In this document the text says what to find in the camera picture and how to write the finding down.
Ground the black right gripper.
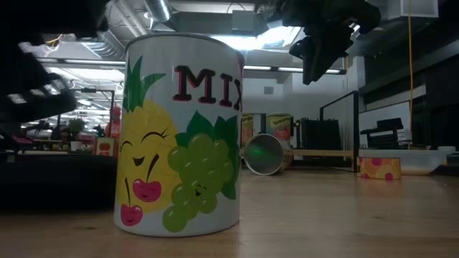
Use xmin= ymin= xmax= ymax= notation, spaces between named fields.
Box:
xmin=275 ymin=0 xmax=382 ymax=85

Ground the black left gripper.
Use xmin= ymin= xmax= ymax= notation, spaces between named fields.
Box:
xmin=0 ymin=44 xmax=78 ymax=143

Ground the black oven mitt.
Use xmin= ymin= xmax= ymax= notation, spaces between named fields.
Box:
xmin=0 ymin=153 xmax=120 ymax=212

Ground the tall green orange can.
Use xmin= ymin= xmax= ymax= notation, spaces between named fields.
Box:
xmin=240 ymin=113 xmax=255 ymax=148

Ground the tall green peaches can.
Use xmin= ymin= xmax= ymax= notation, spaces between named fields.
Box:
xmin=242 ymin=133 xmax=294 ymax=177

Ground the short yellow pineapple rings can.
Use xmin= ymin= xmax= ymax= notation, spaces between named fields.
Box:
xmin=356 ymin=156 xmax=402 ymax=181

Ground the white mixed fruit can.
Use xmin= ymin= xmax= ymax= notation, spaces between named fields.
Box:
xmin=113 ymin=32 xmax=246 ymax=239

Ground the long ceiling tube light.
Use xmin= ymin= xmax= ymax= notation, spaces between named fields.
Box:
xmin=242 ymin=64 xmax=348 ymax=75

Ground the potted green plant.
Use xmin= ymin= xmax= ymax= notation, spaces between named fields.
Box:
xmin=67 ymin=118 xmax=87 ymax=152

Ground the black ribbed unit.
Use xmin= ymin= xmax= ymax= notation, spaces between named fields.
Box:
xmin=295 ymin=117 xmax=342 ymax=151

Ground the red and white box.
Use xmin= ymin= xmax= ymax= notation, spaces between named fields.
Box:
xmin=93 ymin=137 xmax=116 ymax=157

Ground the person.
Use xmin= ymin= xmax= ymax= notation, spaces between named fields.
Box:
xmin=105 ymin=106 xmax=122 ymax=140

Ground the grey ceiling box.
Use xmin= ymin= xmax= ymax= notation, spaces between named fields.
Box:
xmin=231 ymin=9 xmax=256 ymax=36

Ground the clear plastic bowl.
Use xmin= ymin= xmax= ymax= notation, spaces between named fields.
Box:
xmin=359 ymin=148 xmax=448 ymax=176

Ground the white board black frame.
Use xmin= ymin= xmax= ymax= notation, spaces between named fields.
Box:
xmin=358 ymin=100 xmax=412 ymax=148

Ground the black background rig frame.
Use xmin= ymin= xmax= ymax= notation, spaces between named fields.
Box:
xmin=57 ymin=87 xmax=116 ymax=133

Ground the hanging yellow cable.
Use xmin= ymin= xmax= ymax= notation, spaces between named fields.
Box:
xmin=407 ymin=0 xmax=415 ymax=151

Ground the wooden shelf black metal frame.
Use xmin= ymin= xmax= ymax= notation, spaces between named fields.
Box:
xmin=240 ymin=90 xmax=360 ymax=173

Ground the silver ventilation duct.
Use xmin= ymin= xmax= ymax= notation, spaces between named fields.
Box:
xmin=143 ymin=0 xmax=174 ymax=23

